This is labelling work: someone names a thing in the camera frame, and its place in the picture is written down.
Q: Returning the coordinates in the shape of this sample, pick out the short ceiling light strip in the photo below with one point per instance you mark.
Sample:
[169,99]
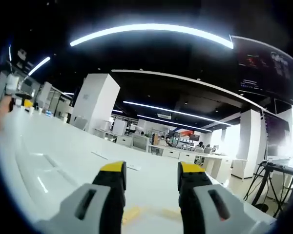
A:
[39,65]

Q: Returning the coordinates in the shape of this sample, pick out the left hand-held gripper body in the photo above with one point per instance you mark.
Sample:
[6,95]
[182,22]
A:
[12,84]

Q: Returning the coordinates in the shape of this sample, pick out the long ceiling light strip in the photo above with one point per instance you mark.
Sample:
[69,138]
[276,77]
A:
[151,28]

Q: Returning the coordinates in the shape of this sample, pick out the large dark wall screen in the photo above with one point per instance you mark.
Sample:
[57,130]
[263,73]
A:
[266,65]

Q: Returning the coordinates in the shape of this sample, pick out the row of white office desks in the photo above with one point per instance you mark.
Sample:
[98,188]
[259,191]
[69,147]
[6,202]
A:
[190,156]

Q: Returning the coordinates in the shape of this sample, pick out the flat white sheet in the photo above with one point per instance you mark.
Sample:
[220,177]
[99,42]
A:
[117,161]

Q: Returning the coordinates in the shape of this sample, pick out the small dark screen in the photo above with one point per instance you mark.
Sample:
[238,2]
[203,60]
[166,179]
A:
[278,134]

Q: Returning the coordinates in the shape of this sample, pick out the wide white pillar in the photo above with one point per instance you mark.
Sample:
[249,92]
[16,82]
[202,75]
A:
[95,102]

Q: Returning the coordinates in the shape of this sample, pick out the small white cup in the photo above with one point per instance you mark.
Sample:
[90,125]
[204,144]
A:
[31,111]
[40,110]

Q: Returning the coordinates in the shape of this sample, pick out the thin ceiling light strip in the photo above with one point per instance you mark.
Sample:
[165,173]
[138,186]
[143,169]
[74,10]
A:
[171,123]
[178,112]

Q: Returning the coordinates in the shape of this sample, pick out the ceiling air vent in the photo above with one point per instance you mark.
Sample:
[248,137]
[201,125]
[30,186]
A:
[164,116]

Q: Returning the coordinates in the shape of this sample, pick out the yellow box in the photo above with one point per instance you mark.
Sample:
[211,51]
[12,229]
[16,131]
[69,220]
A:
[29,103]

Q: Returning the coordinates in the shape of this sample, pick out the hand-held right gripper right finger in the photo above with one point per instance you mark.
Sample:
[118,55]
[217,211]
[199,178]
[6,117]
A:
[202,209]

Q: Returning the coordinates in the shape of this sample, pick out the black tripod stand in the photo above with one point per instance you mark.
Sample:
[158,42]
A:
[271,180]

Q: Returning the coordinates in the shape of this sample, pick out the narrow white pillar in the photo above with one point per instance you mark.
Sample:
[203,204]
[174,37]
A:
[249,143]

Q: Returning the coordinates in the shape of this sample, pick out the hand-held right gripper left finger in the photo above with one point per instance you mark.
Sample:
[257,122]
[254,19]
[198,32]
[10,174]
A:
[92,207]

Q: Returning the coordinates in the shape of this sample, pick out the translucent white storage box lid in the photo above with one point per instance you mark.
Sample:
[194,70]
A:
[39,165]

